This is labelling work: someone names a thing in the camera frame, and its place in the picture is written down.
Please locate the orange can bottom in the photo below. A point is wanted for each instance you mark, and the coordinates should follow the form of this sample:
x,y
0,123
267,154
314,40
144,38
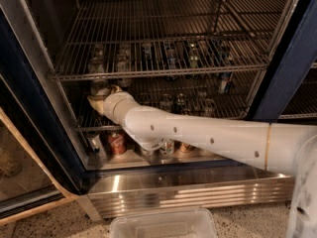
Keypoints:
x,y
186,148

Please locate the open glass fridge door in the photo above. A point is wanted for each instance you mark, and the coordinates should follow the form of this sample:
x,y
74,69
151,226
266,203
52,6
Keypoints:
x,y
38,165

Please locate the red cola can bottom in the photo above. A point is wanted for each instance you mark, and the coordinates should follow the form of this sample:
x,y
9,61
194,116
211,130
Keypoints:
x,y
117,143

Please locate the blue fridge centre pillar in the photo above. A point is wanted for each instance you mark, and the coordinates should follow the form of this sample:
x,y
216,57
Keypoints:
x,y
289,65

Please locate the blue can middle shelf centre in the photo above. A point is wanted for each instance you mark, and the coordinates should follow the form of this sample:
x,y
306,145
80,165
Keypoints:
x,y
170,61

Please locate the clear plastic bin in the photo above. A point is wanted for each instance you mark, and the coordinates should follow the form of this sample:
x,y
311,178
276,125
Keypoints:
x,y
186,223

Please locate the white can middle shelf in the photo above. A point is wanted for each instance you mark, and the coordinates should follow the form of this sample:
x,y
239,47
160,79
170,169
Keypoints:
x,y
123,64

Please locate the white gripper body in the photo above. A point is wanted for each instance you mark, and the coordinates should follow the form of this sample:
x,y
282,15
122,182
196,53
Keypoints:
x,y
110,105

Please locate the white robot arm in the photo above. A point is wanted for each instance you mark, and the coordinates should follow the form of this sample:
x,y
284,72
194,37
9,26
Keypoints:
x,y
281,148

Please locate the top wire shelf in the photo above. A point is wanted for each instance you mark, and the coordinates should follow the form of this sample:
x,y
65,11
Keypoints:
x,y
207,36

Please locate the silver can bottom left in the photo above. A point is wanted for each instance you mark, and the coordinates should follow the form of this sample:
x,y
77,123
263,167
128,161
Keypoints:
x,y
96,144

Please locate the blue can middle shelf right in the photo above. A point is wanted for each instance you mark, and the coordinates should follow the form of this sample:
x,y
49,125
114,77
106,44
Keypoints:
x,y
224,82

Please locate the stainless fridge base grille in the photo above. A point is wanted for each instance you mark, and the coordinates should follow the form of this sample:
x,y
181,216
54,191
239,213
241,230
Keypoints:
x,y
120,195

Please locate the blue can shelf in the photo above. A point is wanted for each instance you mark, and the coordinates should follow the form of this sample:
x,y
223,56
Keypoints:
x,y
170,61
224,82

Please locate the middle wire shelf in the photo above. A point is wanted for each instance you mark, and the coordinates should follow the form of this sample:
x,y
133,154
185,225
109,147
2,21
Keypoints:
x,y
191,92

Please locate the wire shelf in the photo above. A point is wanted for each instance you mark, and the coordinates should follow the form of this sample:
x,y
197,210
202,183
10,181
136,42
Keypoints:
x,y
207,36
191,92

